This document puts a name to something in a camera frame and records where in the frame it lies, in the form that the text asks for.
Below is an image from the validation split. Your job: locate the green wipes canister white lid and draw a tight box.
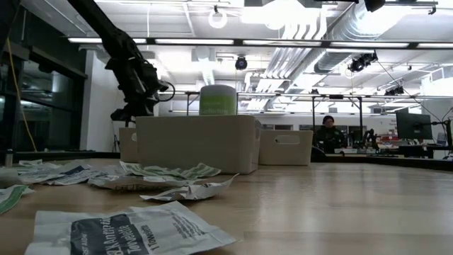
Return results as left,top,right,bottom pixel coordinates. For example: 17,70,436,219
198,84,238,116

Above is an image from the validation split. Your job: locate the black metal table frame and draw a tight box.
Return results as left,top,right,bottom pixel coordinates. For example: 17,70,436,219
311,93,365,142

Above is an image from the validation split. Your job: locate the white ring light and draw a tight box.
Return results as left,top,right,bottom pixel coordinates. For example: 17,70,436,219
207,5,229,30

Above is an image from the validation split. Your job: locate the yellow hanging cable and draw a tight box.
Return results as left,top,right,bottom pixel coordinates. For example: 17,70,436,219
5,35,38,153

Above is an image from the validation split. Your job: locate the overhead LED light bar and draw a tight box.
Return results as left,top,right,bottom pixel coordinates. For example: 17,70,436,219
67,37,453,50

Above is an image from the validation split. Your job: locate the seated person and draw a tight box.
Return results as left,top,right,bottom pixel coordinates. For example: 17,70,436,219
314,115,347,154

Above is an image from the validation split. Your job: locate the white antiseptic towelette packet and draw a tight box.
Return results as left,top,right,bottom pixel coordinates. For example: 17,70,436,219
41,161,104,187
87,174,199,192
23,200,237,255
140,173,239,203

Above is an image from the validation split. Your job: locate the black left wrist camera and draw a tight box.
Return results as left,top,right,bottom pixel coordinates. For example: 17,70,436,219
151,79,171,95

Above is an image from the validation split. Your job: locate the silver ventilation duct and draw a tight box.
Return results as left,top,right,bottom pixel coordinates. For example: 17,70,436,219
313,0,378,74

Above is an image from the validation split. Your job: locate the black spotlight cluster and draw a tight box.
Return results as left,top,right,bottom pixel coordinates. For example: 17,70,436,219
348,52,379,74

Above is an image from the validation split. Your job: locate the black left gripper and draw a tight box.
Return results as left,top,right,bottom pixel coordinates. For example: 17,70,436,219
105,52,161,123

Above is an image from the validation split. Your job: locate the grey plastic bin with slots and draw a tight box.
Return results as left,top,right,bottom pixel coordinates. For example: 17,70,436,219
259,129,314,166
118,127,139,163

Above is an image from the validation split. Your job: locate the wide grey plastic bin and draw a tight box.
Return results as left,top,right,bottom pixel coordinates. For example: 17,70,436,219
136,114,262,175

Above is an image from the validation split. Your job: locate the black computer monitor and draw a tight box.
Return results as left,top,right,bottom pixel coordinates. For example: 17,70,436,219
395,112,433,141

